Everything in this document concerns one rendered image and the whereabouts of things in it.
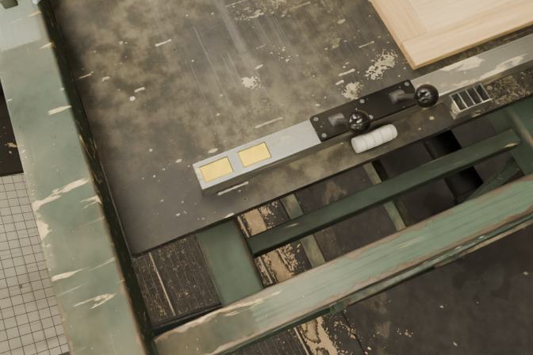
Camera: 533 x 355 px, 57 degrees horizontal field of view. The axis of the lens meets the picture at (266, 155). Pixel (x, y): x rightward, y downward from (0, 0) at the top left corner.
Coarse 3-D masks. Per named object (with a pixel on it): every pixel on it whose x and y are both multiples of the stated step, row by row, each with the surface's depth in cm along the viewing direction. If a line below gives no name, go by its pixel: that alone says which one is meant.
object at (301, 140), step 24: (504, 48) 93; (528, 48) 93; (432, 72) 91; (456, 72) 91; (480, 72) 91; (504, 72) 92; (384, 120) 89; (288, 144) 85; (312, 144) 85; (240, 168) 84; (264, 168) 85; (216, 192) 86
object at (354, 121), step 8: (352, 112) 76; (360, 112) 75; (328, 120) 86; (336, 120) 84; (344, 120) 80; (352, 120) 74; (360, 120) 74; (368, 120) 74; (352, 128) 75; (360, 128) 74; (368, 128) 75
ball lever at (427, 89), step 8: (416, 88) 78; (424, 88) 76; (432, 88) 76; (392, 96) 87; (400, 96) 85; (408, 96) 82; (416, 96) 77; (424, 96) 76; (432, 96) 76; (424, 104) 77; (432, 104) 77
